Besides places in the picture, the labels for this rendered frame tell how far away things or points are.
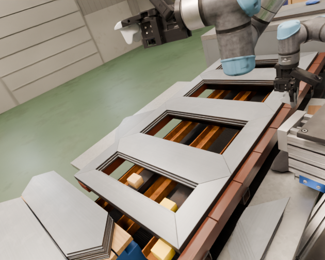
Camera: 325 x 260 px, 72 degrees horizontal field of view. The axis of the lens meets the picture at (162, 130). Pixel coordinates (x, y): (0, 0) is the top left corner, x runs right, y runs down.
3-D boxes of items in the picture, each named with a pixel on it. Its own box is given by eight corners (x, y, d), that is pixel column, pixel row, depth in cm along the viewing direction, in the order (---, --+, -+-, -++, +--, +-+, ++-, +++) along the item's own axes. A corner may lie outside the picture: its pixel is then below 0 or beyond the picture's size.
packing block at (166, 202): (160, 212, 90) (157, 206, 88) (167, 203, 93) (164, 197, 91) (171, 218, 86) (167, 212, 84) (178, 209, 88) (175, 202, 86)
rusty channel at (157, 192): (116, 232, 101) (112, 226, 98) (263, 72, 187) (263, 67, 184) (127, 242, 95) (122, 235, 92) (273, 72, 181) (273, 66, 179)
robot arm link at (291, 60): (302, 47, 87) (295, 55, 83) (302, 59, 90) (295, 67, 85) (281, 49, 93) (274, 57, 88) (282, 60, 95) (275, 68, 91)
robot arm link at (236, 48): (260, 57, 57) (256, 11, 51) (254, 76, 49) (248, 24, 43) (229, 62, 61) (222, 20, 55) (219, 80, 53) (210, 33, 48)
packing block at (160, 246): (153, 256, 76) (150, 249, 74) (163, 243, 78) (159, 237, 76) (166, 266, 72) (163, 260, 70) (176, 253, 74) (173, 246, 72)
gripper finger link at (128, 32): (114, 48, 61) (141, 42, 56) (106, 25, 59) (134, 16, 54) (120, 46, 63) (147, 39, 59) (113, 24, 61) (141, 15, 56)
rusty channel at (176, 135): (93, 213, 115) (88, 207, 112) (240, 72, 201) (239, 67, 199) (101, 220, 109) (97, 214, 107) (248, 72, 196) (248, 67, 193)
